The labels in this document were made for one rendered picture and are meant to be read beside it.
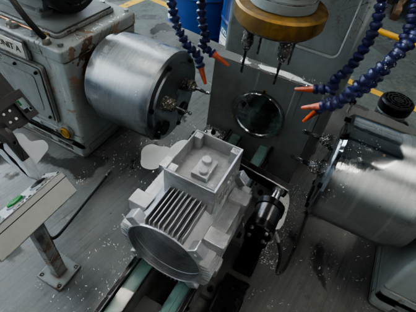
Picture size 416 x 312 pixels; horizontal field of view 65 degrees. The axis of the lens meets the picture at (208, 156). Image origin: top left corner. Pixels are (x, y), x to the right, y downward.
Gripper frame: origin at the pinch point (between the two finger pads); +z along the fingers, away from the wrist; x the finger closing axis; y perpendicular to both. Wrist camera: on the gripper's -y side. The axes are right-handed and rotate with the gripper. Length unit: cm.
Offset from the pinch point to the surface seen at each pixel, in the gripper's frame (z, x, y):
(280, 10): -3, -39, 37
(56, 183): 3.0, -3.5, 1.2
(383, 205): 35, -48, 28
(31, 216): 4.5, -3.5, -5.6
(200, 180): 14.1, -24.4, 13.1
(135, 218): 12.4, -17.6, 2.1
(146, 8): -21, 203, 277
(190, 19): 4, 100, 201
